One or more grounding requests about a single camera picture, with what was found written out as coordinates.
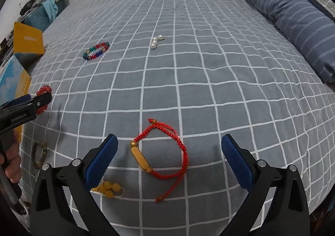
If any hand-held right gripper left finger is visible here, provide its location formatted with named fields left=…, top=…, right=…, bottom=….
left=30, top=134, right=119, bottom=236

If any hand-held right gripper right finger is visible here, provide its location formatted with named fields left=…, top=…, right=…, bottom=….
left=221, top=134, right=311, bottom=236

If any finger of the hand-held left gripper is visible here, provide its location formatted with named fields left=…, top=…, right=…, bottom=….
left=0, top=94, right=33, bottom=112
left=26, top=93, right=52, bottom=118

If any red bead bracelet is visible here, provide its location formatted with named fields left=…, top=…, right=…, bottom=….
left=36, top=84, right=53, bottom=115

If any red braided cord bracelet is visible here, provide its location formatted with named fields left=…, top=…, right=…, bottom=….
left=130, top=118, right=188, bottom=203

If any person's left hand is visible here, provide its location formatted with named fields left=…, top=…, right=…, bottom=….
left=0, top=142, right=22, bottom=184

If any sky print box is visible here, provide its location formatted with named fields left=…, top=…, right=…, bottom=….
left=0, top=55, right=32, bottom=108

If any yellow flap cardboard box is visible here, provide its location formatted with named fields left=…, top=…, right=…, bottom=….
left=13, top=21, right=46, bottom=66

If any blue plastic basket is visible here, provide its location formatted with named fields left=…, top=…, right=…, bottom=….
left=24, top=5, right=53, bottom=32

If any light blue cloth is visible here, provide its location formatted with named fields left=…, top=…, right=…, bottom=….
left=42, top=0, right=59, bottom=21

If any grey checked bed sheet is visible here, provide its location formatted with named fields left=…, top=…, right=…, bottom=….
left=19, top=0, right=335, bottom=236

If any blue striped pillow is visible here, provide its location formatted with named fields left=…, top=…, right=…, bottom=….
left=235, top=0, right=335, bottom=85

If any yellow amber bead bracelet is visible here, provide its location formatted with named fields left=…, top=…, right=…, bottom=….
left=91, top=180, right=125, bottom=198

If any brown bead bracelet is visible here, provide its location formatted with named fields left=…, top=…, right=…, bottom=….
left=31, top=141, right=49, bottom=170

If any multicolour glass bead bracelet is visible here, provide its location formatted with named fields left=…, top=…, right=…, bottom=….
left=82, top=41, right=111, bottom=61

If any white pearl bracelet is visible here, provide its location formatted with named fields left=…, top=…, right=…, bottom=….
left=149, top=35, right=165, bottom=50

